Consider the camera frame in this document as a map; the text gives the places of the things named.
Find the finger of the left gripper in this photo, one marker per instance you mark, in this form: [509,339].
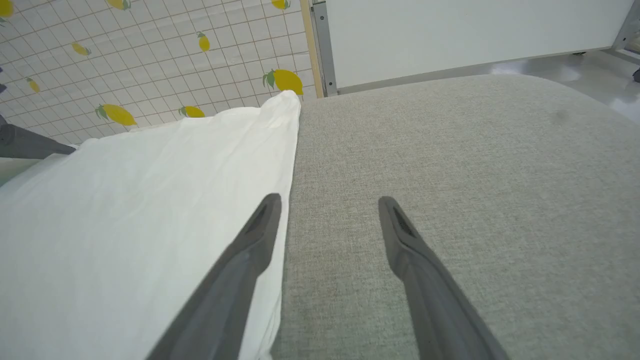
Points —
[25,142]

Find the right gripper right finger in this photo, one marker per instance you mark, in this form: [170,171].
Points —
[430,300]

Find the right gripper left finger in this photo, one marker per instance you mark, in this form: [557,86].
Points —
[230,290]

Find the white garment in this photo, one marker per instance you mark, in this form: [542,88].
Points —
[140,210]

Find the lemon print tile backdrop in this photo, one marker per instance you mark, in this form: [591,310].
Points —
[150,60]

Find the white partition board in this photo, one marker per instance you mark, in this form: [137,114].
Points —
[450,35]

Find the white board with metal frame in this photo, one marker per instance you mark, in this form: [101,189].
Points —
[325,50]

